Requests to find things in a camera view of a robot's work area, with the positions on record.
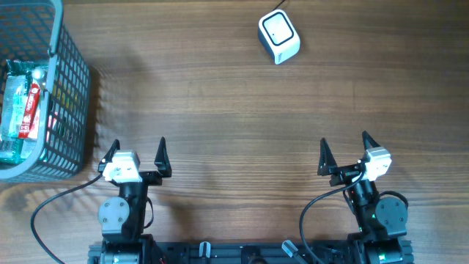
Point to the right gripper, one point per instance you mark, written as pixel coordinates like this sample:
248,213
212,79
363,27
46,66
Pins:
328,166

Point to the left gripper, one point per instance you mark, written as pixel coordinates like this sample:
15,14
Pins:
162,163

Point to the red coffee stick sachet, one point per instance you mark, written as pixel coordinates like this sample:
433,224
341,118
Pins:
30,110

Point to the green sponge package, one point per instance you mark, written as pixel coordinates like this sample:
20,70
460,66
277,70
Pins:
18,83

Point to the yellow dish soap bottle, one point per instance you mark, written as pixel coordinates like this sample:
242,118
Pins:
39,77

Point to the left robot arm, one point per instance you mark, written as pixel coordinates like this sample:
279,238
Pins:
122,217

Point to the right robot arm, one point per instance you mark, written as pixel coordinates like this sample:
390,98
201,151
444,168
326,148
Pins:
381,216

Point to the white barcode scanner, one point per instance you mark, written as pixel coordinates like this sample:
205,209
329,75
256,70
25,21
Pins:
278,36

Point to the grey plastic mesh basket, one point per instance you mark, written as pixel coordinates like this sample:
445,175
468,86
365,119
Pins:
34,31

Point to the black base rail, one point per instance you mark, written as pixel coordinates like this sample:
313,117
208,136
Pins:
288,252

